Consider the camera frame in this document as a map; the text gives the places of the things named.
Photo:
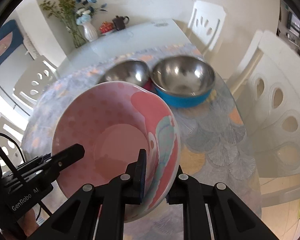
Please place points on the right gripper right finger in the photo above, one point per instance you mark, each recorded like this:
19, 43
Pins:
183, 190

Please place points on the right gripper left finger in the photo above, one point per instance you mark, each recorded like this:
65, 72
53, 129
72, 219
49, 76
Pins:
136, 183

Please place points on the pink ceramic bowl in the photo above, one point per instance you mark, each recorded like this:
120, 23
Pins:
113, 121

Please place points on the pink steel bowl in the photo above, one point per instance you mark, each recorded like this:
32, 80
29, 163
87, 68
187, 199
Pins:
133, 71

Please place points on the left hand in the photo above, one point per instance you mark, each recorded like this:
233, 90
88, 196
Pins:
28, 224

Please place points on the white chair left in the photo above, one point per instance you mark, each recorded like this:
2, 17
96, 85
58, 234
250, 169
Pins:
22, 82

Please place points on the white chair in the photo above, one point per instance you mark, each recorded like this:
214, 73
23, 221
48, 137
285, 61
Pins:
266, 85
205, 26
22, 82

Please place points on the blue steel bowl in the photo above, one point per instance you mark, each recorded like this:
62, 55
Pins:
183, 81

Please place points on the white chair right near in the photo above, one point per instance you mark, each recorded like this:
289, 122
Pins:
266, 85

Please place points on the white flower vase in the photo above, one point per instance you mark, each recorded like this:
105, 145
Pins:
90, 32

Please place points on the red teacup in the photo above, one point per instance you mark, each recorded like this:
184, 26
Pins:
106, 27

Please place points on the dark teapot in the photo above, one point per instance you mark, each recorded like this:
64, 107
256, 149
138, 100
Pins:
120, 22

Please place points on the white chair right far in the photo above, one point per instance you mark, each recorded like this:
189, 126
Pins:
205, 26

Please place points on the flower bouquet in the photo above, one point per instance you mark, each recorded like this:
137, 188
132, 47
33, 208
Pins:
73, 14

